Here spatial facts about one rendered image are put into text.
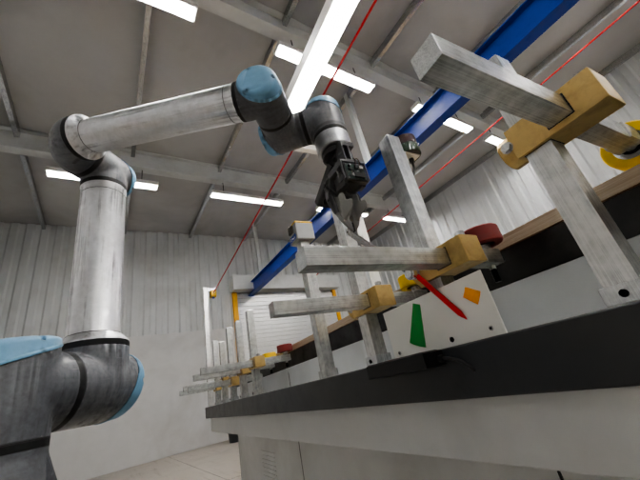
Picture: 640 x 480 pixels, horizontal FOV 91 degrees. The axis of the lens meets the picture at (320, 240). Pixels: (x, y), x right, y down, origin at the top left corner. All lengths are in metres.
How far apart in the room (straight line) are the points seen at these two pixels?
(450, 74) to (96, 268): 0.86
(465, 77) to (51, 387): 0.80
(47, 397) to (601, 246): 0.87
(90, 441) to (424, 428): 7.54
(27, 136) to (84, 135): 5.75
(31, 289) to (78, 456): 3.30
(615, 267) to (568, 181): 0.12
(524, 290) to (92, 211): 1.06
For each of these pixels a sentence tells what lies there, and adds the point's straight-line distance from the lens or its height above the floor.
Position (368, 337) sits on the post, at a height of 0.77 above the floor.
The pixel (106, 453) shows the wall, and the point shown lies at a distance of 8.04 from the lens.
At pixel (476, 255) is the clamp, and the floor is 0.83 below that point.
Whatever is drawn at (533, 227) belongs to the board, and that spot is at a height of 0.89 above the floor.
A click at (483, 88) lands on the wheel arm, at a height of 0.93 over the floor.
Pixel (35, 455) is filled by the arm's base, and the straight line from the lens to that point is 0.78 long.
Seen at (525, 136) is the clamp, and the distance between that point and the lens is 0.55.
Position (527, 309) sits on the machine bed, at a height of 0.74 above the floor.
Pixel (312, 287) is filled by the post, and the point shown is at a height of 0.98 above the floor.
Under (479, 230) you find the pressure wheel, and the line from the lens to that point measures 0.69.
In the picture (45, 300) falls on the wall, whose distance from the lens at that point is 8.53.
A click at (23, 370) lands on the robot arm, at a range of 0.76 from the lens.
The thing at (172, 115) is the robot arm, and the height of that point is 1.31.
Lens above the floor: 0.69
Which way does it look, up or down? 24 degrees up
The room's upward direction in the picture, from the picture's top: 12 degrees counter-clockwise
